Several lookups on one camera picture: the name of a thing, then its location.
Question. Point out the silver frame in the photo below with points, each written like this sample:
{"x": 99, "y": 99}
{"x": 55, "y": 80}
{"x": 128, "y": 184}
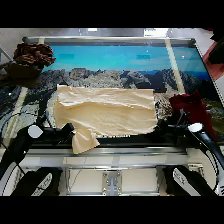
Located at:
{"x": 111, "y": 181}

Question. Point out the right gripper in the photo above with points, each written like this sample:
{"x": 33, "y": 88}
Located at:
{"x": 160, "y": 127}

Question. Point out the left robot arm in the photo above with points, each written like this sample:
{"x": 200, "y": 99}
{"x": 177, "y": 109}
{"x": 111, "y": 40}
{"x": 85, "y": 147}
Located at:
{"x": 20, "y": 146}

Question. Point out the dark brown garment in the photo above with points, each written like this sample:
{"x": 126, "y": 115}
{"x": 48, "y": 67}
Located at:
{"x": 21, "y": 71}

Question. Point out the red garment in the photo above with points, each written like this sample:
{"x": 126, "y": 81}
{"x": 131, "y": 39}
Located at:
{"x": 193, "y": 106}

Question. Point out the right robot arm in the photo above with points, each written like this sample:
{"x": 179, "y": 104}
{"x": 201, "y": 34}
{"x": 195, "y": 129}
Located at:
{"x": 203, "y": 140}

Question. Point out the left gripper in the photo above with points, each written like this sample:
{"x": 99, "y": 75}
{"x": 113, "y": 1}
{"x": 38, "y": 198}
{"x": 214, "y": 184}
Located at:
{"x": 66, "y": 129}

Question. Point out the cream T-shirt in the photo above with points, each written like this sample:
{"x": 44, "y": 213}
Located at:
{"x": 106, "y": 113}

